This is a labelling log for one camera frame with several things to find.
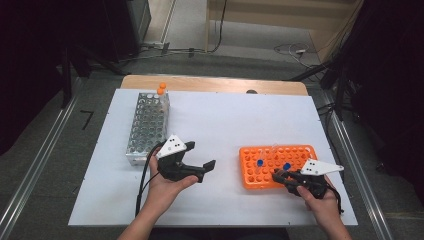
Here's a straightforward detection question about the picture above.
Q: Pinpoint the clear tube rack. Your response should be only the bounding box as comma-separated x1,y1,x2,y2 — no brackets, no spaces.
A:
125,92,171,167

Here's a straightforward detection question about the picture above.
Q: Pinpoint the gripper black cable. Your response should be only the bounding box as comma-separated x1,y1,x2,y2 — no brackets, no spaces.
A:
328,183,345,215
134,143,164,218

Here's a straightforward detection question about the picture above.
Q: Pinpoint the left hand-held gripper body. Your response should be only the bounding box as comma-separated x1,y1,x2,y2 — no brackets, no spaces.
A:
155,134,200,183

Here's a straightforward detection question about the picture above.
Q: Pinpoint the black curtain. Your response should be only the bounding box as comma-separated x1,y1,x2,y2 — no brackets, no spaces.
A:
333,0,424,204
0,0,128,156

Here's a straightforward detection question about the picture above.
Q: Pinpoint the black stand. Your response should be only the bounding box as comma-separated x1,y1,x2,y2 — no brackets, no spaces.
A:
289,58,356,122

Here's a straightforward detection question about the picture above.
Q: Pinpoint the orange-capped test tube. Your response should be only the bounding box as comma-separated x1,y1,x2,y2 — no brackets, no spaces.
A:
158,82,169,101
156,87,168,111

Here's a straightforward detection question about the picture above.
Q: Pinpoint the black power cable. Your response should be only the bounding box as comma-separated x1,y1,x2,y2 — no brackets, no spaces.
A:
206,0,228,54

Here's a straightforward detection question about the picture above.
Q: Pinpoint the white floor cable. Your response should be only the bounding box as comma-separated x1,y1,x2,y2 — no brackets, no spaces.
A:
273,42,312,69

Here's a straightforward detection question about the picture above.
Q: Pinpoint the white table board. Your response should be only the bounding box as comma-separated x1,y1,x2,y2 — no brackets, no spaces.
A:
68,88,358,228

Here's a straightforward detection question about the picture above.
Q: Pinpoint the person's right hand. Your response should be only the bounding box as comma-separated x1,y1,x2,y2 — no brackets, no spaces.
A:
296,176,342,228

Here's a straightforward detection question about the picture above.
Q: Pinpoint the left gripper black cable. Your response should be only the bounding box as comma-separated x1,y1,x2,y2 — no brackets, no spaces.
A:
134,143,164,218

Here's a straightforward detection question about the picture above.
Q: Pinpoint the orange plastic test tube rack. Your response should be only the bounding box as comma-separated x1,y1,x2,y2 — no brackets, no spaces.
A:
238,144,319,190

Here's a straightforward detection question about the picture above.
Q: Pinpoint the dark equipment case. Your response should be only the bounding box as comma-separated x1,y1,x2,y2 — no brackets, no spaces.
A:
103,0,152,63

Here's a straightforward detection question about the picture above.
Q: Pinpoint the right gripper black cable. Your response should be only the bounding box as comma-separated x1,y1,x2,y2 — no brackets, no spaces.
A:
328,183,345,215

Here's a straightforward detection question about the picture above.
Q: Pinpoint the wooden table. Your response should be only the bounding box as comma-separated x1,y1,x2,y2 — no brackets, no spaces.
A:
120,74,309,97

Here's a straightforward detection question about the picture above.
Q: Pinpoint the aluminium floor rail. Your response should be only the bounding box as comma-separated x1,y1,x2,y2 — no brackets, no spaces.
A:
324,93,394,240
0,76,84,240

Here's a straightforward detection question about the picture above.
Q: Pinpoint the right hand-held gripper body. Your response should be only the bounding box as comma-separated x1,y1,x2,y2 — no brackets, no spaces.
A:
286,159,345,200

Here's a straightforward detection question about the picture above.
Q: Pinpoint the person's left hand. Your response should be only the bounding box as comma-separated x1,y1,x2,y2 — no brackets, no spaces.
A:
143,154,200,218

